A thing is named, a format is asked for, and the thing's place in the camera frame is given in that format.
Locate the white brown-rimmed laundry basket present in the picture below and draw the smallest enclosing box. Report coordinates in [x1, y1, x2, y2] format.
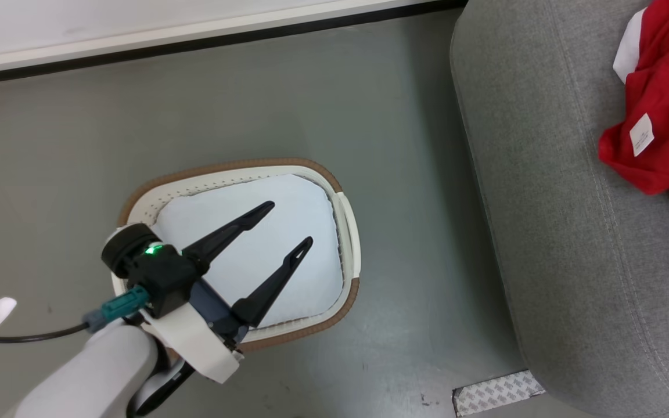
[110, 158, 362, 354]

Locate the grey patterned floor tape patch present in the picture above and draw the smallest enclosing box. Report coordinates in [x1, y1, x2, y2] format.
[452, 369, 546, 417]

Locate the black cable teal connector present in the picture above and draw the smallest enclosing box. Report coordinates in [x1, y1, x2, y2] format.
[0, 285, 152, 344]

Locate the white cloth basket liner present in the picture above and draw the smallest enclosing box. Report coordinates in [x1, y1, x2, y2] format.
[154, 174, 344, 329]

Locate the red jersey large number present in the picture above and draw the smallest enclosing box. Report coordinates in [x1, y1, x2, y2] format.
[598, 0, 669, 196]

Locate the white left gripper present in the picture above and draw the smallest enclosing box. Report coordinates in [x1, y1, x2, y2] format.
[139, 200, 314, 385]

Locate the grey fabric sofa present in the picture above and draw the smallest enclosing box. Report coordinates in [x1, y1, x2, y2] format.
[449, 0, 669, 418]

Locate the white and black baseboard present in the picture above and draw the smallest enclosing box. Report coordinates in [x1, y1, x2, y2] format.
[0, 0, 467, 88]

